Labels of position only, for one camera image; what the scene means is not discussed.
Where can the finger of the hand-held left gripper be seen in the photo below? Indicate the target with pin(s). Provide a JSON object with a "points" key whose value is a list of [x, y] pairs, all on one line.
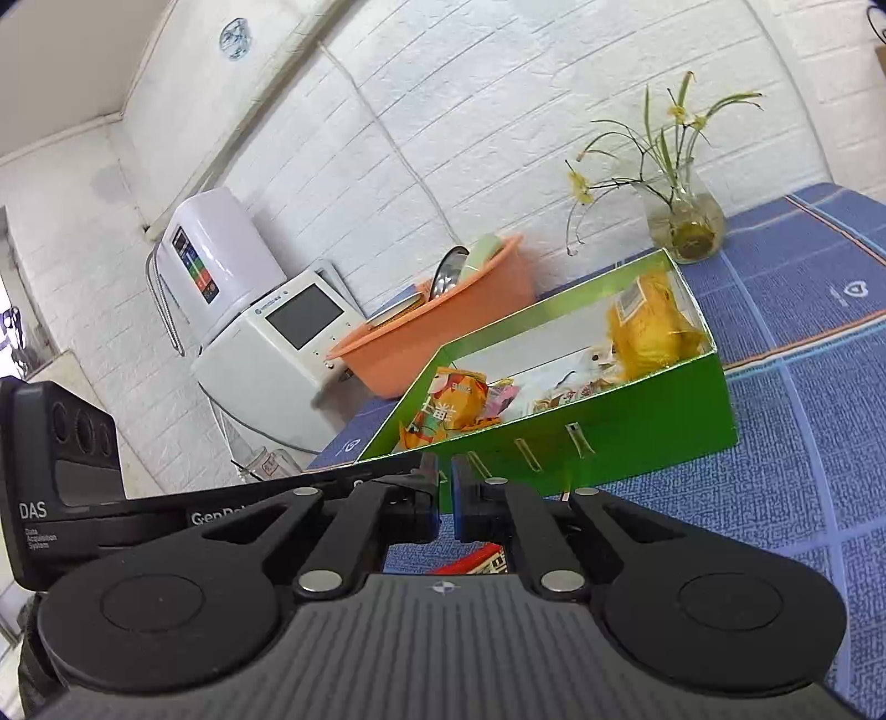
{"points": [[394, 475]]}

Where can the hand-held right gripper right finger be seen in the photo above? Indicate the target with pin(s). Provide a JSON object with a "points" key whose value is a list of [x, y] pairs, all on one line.
{"points": [[457, 502]]}

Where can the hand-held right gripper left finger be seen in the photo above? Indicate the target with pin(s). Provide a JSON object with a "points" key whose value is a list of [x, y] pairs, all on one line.
{"points": [[434, 509]]}

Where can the red snack packet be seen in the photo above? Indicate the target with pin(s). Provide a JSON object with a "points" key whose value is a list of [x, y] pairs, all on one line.
{"points": [[477, 561]]}

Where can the orange snack packet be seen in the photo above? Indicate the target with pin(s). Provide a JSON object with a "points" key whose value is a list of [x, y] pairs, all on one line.
{"points": [[443, 408]]}

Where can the small pink snack packet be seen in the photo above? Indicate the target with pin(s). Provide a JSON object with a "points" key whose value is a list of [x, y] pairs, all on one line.
{"points": [[501, 400]]}

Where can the clear pastry packet red label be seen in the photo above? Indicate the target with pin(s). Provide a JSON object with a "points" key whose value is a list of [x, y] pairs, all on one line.
{"points": [[574, 396]]}

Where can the green cardboard box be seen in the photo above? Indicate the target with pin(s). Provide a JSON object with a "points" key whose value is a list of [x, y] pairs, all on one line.
{"points": [[623, 429]]}

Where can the yellow snack packet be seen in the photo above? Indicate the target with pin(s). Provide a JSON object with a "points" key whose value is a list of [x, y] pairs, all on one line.
{"points": [[650, 325]]}

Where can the glass jar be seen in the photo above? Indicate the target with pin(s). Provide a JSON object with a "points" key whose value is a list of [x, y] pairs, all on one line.
{"points": [[266, 465]]}

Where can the orange plastic basin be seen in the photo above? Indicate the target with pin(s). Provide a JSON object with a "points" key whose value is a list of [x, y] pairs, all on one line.
{"points": [[429, 346]]}

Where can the white appliance with screen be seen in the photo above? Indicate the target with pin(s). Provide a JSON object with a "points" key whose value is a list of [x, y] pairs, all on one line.
{"points": [[277, 374]]}

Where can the metal plate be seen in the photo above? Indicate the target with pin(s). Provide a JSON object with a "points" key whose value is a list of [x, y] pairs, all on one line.
{"points": [[448, 273]]}

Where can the light green plate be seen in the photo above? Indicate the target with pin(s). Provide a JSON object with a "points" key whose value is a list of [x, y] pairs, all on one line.
{"points": [[484, 255]]}

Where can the white water purifier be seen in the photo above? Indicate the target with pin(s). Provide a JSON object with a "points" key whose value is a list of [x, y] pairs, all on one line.
{"points": [[221, 263]]}

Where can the glass vase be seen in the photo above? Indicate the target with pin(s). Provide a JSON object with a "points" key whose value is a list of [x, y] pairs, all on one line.
{"points": [[689, 221]]}

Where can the orchid plant yellow flowers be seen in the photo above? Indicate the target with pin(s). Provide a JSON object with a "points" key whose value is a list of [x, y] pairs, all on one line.
{"points": [[664, 138]]}

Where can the blue white wall plate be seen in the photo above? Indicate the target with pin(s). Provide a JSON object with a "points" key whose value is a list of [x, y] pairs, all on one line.
{"points": [[235, 39]]}

